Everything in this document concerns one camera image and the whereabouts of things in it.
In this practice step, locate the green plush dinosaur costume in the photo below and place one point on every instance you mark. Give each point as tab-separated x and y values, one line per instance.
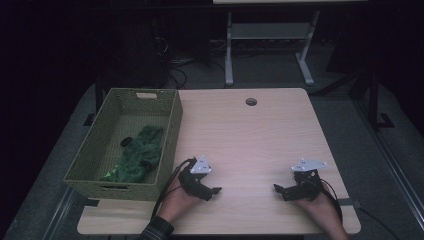
143	156

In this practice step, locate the green woven basket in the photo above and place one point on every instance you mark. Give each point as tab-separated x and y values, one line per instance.
87	163

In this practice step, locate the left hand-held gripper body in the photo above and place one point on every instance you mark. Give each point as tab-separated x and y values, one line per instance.
193	181

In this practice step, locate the grey metal stand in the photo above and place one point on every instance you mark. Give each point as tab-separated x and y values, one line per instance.
266	30

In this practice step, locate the person's right hand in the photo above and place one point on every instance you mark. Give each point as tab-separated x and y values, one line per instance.
321	210

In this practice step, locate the black stand with foot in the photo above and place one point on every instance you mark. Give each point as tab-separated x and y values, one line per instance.
374	100
98	96

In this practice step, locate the metal floor rail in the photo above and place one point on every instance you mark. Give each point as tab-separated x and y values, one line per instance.
58	216
393	166

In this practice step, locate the person's left hand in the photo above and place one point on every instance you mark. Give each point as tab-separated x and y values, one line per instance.
176	205

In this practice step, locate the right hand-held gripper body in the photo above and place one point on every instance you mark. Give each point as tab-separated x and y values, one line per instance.
308	186

